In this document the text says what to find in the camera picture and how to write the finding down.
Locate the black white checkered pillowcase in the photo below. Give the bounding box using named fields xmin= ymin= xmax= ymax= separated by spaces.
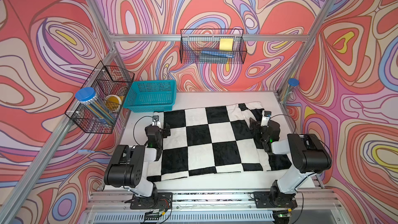
xmin=147 ymin=102 xmax=291 ymax=182

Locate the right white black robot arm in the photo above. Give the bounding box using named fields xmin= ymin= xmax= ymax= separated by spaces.
xmin=249 ymin=118 xmax=332 ymax=206

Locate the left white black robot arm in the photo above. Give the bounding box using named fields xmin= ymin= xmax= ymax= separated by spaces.
xmin=104 ymin=124 xmax=171 ymax=198

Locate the yellow tape roll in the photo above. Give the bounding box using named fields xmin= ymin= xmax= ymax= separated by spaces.
xmin=104 ymin=94 xmax=122 ymax=112

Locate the teal plastic basket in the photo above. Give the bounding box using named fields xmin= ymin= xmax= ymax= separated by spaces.
xmin=123 ymin=80 xmax=177 ymax=113

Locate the small blue capped tube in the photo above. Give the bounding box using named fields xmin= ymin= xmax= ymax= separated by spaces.
xmin=280 ymin=78 xmax=300 ymax=104

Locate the clear jar with blue lid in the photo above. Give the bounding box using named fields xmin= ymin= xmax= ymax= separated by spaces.
xmin=75 ymin=87 xmax=116 ymax=127

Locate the green circuit board left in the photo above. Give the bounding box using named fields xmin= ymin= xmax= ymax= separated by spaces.
xmin=144 ymin=211 xmax=165 ymax=221

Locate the green circuit board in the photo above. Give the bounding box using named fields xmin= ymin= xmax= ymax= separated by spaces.
xmin=144 ymin=211 xmax=165 ymax=221
xmin=273 ymin=211 xmax=292 ymax=219

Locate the green circuit board right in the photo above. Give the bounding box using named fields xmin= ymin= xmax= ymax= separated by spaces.
xmin=273 ymin=211 xmax=292 ymax=219

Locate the yellow sticky note pad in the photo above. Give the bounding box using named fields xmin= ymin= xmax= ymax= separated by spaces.
xmin=219 ymin=38 xmax=234 ymax=51

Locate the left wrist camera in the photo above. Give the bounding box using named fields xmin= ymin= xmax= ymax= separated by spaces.
xmin=152 ymin=115 xmax=162 ymax=128

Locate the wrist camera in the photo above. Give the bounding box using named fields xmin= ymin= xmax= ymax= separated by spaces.
xmin=152 ymin=115 xmax=162 ymax=128
xmin=261 ymin=110 xmax=272 ymax=127

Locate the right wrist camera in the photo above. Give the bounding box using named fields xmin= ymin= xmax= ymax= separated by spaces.
xmin=261 ymin=110 xmax=272 ymax=127

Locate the black wire basket on left rail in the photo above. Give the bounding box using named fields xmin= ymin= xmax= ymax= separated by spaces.
xmin=65 ymin=62 xmax=135 ymax=134

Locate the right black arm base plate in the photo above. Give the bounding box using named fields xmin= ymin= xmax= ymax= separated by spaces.
xmin=254 ymin=191 xmax=297 ymax=209

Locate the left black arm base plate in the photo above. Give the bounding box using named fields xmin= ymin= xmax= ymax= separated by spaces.
xmin=130 ymin=192 xmax=173 ymax=210

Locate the blue cable connector on wall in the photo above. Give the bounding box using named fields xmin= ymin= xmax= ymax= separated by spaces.
xmin=77 ymin=149 xmax=95 ymax=155

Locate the aluminium front rail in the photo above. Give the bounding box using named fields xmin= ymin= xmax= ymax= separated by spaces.
xmin=80 ymin=189 xmax=350 ymax=224

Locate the blue pen in wire basket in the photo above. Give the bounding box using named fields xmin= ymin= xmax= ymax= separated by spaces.
xmin=201 ymin=50 xmax=235 ymax=59

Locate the black wire basket on back wall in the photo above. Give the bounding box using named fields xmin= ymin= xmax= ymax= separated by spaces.
xmin=180 ymin=28 xmax=247 ymax=64

